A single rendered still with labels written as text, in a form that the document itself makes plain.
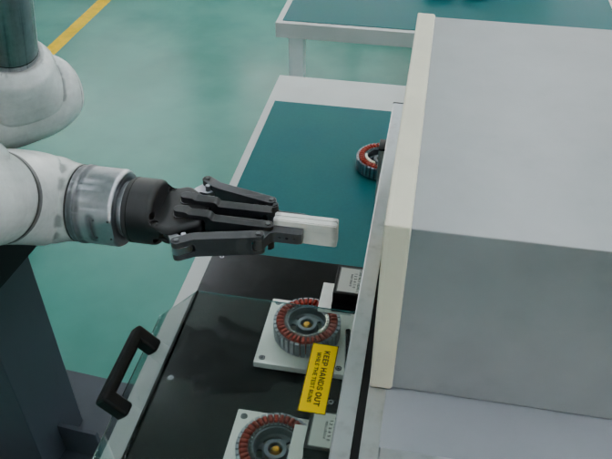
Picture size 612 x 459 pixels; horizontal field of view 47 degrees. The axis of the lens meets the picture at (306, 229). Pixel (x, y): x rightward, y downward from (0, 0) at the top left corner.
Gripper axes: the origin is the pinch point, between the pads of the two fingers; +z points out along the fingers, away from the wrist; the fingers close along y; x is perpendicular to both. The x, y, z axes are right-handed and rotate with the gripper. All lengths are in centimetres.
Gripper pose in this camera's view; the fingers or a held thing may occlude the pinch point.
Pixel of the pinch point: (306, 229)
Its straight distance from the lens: 77.6
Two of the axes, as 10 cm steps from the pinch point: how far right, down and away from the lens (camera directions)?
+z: 9.8, 1.2, -1.4
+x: 0.0, -7.7, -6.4
